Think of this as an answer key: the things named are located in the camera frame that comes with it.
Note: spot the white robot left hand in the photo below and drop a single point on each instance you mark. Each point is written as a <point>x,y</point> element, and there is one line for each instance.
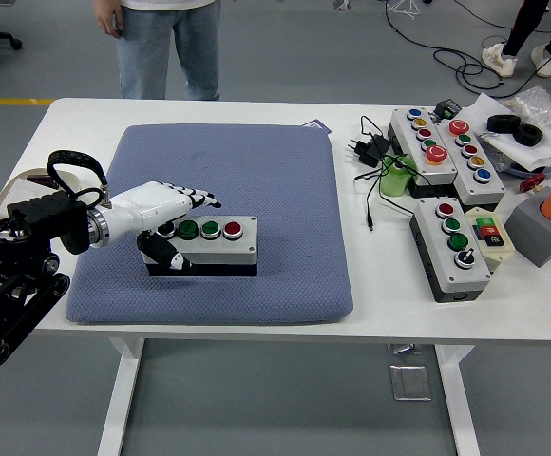
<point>152,204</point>

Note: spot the blue-grey fabric mat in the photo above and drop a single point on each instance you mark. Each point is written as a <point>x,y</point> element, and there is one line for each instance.
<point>266,166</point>

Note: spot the small silver floor plate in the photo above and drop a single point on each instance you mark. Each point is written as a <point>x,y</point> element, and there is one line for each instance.
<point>404,350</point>

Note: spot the grey block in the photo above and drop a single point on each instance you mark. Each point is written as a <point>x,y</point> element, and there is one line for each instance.
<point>537,237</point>

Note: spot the grey five-button control box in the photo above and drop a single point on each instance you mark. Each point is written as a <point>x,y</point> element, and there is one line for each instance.
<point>408,124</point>
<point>487,187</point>

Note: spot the white foam sheet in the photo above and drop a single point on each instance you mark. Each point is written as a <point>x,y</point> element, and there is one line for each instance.
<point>480,111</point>

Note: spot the cream three-button switch box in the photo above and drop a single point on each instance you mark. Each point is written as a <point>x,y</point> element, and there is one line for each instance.
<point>491,235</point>

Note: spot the clear bubble wrap bag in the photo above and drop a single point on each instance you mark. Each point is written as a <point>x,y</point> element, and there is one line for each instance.
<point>537,104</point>

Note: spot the green plastic cylinder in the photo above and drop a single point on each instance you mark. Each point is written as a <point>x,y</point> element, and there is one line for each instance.
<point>394,183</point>

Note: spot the white table leg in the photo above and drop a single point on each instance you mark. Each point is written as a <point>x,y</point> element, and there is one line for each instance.
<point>456,404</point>
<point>119,404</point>

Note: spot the person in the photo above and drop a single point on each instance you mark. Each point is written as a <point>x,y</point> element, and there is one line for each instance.
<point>522,24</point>
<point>145,57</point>

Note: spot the small black terminal module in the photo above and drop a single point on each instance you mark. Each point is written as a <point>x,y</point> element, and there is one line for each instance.
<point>446,108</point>

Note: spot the grey four-button control box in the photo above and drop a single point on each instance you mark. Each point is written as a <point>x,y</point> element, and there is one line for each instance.
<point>470,280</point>
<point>237,254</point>

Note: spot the small red plastic part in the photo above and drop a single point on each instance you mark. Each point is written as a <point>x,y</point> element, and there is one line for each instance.
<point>532,183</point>

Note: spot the black power adapter plug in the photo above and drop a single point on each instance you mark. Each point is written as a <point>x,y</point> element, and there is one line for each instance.
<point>373,149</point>

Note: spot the white tray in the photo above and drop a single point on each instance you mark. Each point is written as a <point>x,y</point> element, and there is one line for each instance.
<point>19,190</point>

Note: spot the silver floor socket plate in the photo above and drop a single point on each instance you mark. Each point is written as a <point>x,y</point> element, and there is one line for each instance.
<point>411,382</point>

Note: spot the purple card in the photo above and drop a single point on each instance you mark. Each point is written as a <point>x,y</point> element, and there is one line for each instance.
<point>316,125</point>

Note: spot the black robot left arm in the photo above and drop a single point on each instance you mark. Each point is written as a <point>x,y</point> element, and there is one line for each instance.
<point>43,214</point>

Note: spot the person's right hand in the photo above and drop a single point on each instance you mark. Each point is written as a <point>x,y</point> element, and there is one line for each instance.
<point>108,16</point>

